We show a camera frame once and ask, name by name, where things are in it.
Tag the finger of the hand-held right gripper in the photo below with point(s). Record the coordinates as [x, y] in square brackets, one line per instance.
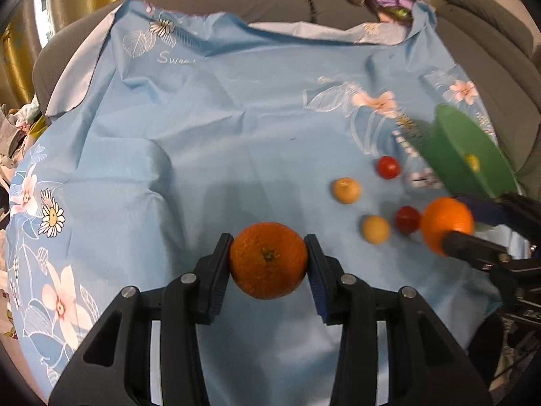
[486, 213]
[469, 245]

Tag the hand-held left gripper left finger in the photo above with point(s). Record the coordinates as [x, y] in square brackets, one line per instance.
[219, 273]

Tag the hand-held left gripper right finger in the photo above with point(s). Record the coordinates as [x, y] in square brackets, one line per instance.
[317, 277]

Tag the orange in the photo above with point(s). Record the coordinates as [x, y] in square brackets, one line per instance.
[446, 219]
[268, 260]

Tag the green plastic bowl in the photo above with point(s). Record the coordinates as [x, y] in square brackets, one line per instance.
[452, 148]

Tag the red cherry tomato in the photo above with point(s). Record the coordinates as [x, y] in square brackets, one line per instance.
[408, 219]
[388, 167]

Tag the small tan longan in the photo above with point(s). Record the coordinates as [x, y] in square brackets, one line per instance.
[346, 190]
[375, 229]

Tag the blue floral cloth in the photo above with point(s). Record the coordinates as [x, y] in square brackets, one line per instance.
[211, 135]

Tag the purple cloth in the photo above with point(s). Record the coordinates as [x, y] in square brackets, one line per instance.
[393, 2]

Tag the grey and white clothes pile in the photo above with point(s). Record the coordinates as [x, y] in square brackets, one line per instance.
[17, 129]

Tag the grey sofa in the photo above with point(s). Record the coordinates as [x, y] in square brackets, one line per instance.
[334, 8]

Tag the window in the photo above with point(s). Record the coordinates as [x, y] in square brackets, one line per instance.
[44, 6]

